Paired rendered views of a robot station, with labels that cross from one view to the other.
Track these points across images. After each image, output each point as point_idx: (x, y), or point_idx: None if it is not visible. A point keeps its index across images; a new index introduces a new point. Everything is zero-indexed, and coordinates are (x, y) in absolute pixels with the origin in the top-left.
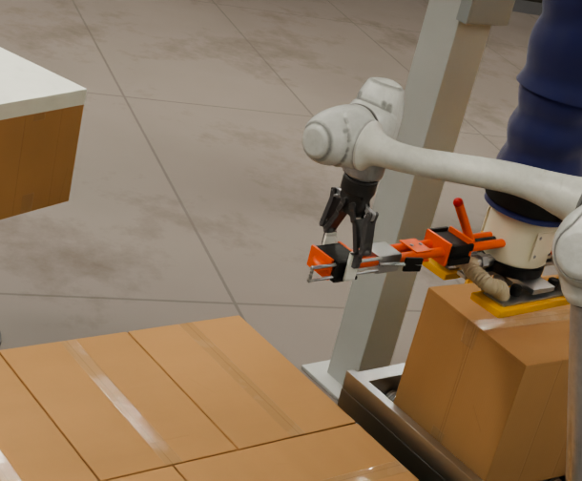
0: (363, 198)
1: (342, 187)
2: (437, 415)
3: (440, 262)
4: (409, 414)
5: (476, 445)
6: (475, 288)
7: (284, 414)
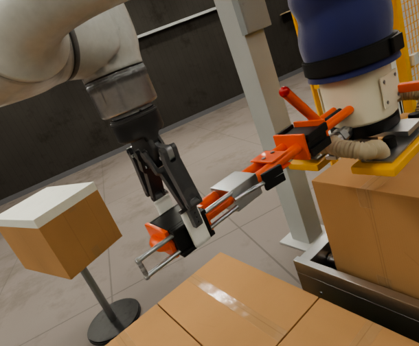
0: (145, 136)
1: (117, 141)
2: (375, 267)
3: (303, 158)
4: (352, 271)
5: None
6: (344, 162)
7: (267, 320)
